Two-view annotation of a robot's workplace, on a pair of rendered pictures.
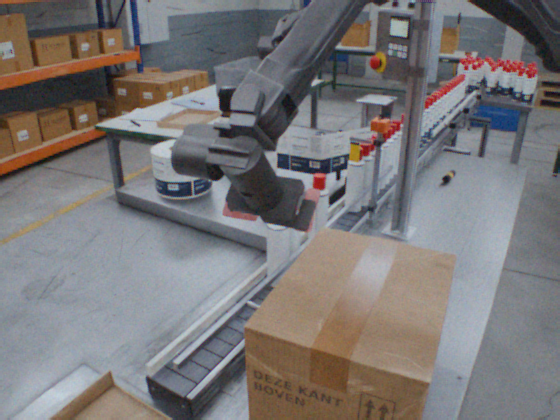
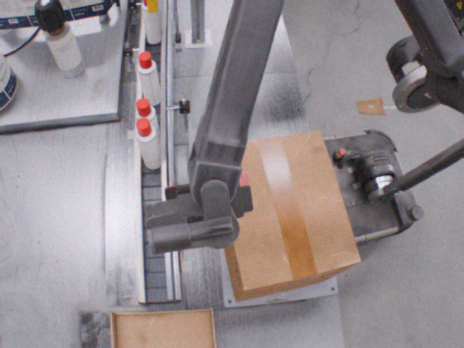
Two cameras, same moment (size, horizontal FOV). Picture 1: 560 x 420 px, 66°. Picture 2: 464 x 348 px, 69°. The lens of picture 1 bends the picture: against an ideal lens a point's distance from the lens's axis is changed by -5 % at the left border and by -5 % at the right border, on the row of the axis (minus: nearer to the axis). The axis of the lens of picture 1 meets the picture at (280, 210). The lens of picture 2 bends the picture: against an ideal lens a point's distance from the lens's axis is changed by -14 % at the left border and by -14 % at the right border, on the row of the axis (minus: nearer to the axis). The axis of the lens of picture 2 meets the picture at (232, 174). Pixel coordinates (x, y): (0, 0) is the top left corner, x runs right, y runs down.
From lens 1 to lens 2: 0.56 m
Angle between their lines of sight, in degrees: 48
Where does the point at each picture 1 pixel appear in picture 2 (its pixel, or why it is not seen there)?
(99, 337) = (67, 286)
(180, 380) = (162, 291)
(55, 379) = (76, 335)
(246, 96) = (215, 196)
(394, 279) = (300, 184)
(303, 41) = (238, 109)
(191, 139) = (163, 234)
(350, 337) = (307, 257)
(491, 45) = not seen: outside the picture
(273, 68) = (222, 152)
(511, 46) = not seen: outside the picture
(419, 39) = not seen: outside the picture
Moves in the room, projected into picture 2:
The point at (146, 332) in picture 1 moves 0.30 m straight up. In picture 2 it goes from (93, 260) to (50, 231)
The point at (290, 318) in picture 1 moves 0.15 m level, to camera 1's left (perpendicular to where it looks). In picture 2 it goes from (265, 265) to (200, 311)
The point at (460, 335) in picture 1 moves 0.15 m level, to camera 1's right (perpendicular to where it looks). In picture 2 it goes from (295, 131) to (329, 108)
